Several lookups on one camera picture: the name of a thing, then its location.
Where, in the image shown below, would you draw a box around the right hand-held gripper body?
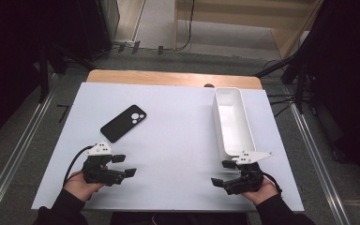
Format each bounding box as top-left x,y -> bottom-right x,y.
224,150 -> 275,196

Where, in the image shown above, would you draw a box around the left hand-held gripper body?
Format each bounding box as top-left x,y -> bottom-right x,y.
81,142 -> 129,188

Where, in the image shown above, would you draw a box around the person's right hand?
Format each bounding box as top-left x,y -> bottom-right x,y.
240,175 -> 279,206

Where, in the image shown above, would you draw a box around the person's left hand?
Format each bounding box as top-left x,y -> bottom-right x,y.
63,171 -> 106,203

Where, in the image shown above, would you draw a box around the white plastic bin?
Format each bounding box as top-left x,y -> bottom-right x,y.
212,86 -> 257,162

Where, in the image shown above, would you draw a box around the white table cover board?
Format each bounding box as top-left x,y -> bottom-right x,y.
31,82 -> 306,213

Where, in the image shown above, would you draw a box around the person's dark clothing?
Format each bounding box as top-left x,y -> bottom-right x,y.
110,211 -> 251,225

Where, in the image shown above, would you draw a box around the wooden table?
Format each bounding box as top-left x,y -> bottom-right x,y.
86,68 -> 263,91

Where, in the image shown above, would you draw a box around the black metal stand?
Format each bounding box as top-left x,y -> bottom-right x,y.
37,42 -> 97,105
253,52 -> 314,115

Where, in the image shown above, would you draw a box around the black cabinet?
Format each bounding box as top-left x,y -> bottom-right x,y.
76,0 -> 121,61

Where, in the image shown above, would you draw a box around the dark curtain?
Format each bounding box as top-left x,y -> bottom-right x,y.
303,0 -> 360,190
0,0 -> 48,149

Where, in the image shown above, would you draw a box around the light wooden shelf unit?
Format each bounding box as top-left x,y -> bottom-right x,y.
172,0 -> 324,60

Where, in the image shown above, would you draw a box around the left hand-held gripper cable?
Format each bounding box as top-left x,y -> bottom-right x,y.
62,144 -> 95,188

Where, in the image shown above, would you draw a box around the hand-held gripper cable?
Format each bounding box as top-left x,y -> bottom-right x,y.
62,144 -> 95,188
262,172 -> 283,195

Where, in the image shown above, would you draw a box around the right hand-held gripper cable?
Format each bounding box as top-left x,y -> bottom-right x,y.
262,172 -> 283,195

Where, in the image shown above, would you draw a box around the metal floor rail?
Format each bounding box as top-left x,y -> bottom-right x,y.
0,73 -> 60,225
288,101 -> 353,225

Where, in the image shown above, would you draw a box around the black floor cables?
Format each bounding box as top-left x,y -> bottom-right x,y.
265,93 -> 297,118

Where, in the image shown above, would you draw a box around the hanging black cable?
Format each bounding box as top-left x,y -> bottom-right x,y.
173,0 -> 197,53

